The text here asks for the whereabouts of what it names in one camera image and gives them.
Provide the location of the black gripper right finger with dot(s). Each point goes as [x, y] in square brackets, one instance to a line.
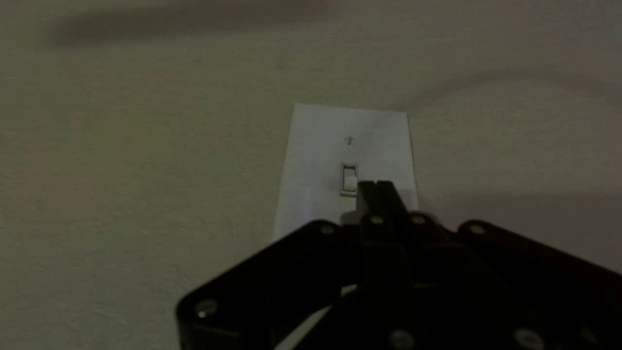
[506, 284]

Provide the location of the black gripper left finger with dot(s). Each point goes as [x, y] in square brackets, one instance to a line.
[272, 279]

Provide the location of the white light switch toggle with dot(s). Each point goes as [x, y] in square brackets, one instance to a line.
[348, 177]

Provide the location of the white light switch plate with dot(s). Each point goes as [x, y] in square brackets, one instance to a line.
[317, 162]

